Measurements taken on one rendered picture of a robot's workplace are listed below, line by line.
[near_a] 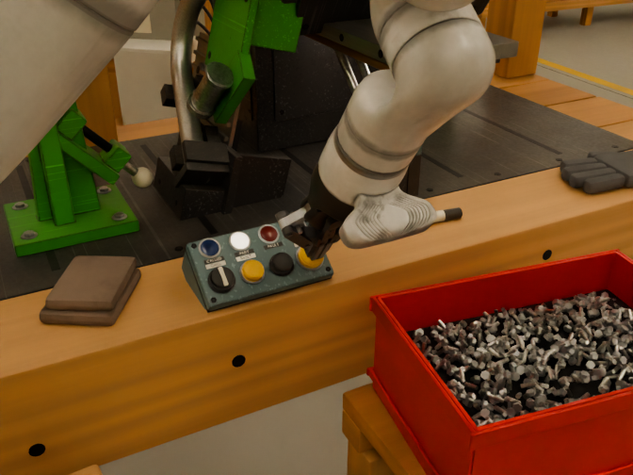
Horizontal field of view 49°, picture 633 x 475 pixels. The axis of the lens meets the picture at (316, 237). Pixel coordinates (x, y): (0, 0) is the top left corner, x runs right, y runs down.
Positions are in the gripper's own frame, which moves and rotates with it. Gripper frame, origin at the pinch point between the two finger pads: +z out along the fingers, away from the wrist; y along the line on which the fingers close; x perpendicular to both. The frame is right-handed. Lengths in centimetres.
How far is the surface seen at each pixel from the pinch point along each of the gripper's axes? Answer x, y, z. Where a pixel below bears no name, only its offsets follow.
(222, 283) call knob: 0.8, 10.9, 2.1
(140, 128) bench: -50, 3, 44
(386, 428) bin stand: 20.2, -0.9, 4.6
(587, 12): -274, -472, 296
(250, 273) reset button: 0.5, 7.7, 2.1
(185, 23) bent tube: -40.0, 1.3, 7.4
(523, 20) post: -52, -82, 30
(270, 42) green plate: -28.7, -5.6, 0.4
